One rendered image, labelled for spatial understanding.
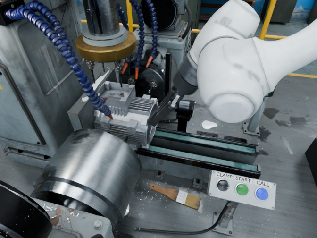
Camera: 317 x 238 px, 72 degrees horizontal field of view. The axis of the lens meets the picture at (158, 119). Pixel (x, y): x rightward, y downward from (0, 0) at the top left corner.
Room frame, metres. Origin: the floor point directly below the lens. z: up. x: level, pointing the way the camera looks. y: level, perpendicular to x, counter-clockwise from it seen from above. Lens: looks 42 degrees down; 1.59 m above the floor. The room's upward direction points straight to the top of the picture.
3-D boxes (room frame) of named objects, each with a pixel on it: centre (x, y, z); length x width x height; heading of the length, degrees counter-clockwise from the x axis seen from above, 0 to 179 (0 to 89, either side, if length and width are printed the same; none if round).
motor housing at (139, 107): (0.64, 0.12, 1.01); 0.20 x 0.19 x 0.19; 75
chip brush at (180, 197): (0.43, -0.06, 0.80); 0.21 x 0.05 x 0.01; 68
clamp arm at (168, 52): (0.74, -0.04, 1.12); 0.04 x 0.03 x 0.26; 76
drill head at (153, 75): (0.96, 0.04, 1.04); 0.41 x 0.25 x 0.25; 166
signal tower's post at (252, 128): (0.80, -0.48, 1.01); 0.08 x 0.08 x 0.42; 76
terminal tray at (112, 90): (0.65, 0.16, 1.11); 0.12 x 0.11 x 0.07; 75
